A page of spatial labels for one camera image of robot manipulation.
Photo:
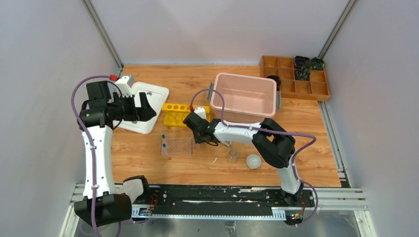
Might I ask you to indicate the yellow test tube rack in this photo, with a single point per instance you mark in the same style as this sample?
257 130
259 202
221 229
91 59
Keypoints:
175 114

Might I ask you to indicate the wooden compartment organizer tray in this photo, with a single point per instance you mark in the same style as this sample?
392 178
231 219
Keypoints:
315 88

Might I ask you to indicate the small glass jar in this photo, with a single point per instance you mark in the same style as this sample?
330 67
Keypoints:
232 156

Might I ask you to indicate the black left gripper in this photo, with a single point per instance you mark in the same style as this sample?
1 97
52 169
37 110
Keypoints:
133 106

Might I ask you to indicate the grey right bin clip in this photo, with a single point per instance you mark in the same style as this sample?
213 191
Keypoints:
278 100

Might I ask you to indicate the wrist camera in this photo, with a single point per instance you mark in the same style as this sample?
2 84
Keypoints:
197 113
122 85

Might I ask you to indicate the grey bin handle clip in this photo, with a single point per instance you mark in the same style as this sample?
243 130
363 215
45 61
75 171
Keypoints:
209 94

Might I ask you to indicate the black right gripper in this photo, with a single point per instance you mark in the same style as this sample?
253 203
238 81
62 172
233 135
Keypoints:
197 139

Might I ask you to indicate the pink plastic storage bin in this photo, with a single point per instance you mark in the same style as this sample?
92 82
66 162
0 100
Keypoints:
246 99

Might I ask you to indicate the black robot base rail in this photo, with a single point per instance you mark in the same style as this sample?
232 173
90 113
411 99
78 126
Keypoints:
223 203

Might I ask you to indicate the black round object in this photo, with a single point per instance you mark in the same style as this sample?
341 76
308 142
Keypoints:
277 81

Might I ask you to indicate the clear well plate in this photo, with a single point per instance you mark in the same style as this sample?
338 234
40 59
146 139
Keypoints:
178 146

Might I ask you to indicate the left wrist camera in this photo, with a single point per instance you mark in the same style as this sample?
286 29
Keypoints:
122 85

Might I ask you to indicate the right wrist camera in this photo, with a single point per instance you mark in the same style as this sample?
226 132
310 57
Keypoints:
197 113

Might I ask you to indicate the white plastic box lid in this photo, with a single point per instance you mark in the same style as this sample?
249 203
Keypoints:
156 96

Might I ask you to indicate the white ceramic dish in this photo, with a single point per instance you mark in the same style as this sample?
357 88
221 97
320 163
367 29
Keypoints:
253 161

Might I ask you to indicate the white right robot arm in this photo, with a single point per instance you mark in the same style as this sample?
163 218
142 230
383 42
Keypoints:
274 145

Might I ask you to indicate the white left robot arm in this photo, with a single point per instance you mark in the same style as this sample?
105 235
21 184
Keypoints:
103 203

